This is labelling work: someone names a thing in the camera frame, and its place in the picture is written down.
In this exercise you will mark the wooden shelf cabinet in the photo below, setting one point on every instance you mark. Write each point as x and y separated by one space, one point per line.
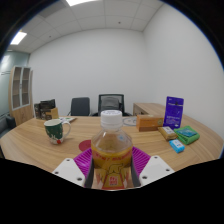
21 113

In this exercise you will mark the round white disc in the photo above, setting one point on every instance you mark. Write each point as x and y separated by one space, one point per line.
130 121

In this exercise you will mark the small light blue box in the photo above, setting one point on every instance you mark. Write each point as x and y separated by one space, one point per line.
177 146

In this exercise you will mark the dark grey sofa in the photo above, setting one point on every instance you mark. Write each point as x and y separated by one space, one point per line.
6 125

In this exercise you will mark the purple standing card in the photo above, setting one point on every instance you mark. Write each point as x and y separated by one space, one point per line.
173 113

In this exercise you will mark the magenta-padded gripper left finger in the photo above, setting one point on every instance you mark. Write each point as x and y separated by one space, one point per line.
81 161

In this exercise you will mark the small tan box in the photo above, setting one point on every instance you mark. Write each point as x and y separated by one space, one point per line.
167 132

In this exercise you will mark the black solid-back office chair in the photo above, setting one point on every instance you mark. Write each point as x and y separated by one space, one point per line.
80 106

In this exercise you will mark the green and white mug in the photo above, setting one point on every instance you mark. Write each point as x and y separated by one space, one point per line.
54 131

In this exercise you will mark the green flat pack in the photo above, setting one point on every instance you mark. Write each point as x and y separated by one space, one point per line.
187 135

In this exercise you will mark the black mesh-back office chair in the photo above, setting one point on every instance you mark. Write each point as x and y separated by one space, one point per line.
110 102

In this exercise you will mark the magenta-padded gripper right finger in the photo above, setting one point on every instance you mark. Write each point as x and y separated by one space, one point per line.
141 160

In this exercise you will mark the yellow tea bottle white cap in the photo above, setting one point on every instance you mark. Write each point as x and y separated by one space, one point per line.
111 150

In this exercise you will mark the flat round red coaster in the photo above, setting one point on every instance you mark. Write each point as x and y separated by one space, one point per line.
85 145

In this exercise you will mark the orange rectangular box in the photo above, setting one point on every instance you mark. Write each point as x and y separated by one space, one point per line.
148 123

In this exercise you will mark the rectangular ceiling light panel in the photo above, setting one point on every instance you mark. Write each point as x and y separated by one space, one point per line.
80 2
18 38

